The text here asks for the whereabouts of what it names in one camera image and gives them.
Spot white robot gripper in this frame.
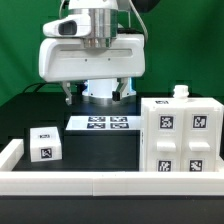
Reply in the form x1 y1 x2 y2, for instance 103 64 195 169
39 34 145 105

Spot white cabinet body box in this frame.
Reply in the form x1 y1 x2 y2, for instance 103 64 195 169
139 85 224 172

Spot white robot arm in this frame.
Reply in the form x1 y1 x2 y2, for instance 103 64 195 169
39 0 160 104

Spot white cabinet top block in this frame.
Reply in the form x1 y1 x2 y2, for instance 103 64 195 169
30 127 62 162

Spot white left fence bar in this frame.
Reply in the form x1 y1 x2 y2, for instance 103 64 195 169
0 139 24 172

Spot white fence bar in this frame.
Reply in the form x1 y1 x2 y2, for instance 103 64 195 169
0 172 224 196
0 139 24 172

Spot white front fence bar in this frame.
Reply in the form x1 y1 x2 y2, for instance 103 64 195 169
0 172 224 196

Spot white marker base plate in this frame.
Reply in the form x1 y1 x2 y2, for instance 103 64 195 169
66 116 140 131

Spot black cables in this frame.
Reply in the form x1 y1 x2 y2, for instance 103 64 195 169
22 82 68 94

